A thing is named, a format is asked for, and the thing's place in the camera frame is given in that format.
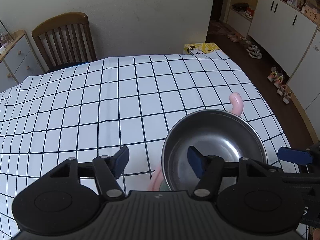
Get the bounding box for pink steel-lined bowl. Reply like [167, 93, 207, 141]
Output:
[147, 91, 269, 192]

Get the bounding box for checkered white tablecloth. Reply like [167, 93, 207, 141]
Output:
[1, 50, 289, 239]

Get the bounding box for shoes on floor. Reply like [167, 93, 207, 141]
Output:
[215, 35, 287, 108]

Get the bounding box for yellow cartoon box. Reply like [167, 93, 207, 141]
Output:
[183, 42, 220, 55]

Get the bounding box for wooden chair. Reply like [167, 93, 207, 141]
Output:
[31, 12, 97, 72]

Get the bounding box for wooden sideboard cabinet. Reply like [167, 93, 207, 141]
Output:
[0, 24, 44, 92]

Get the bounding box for white wall cabinets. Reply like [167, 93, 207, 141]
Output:
[224, 0, 320, 118]

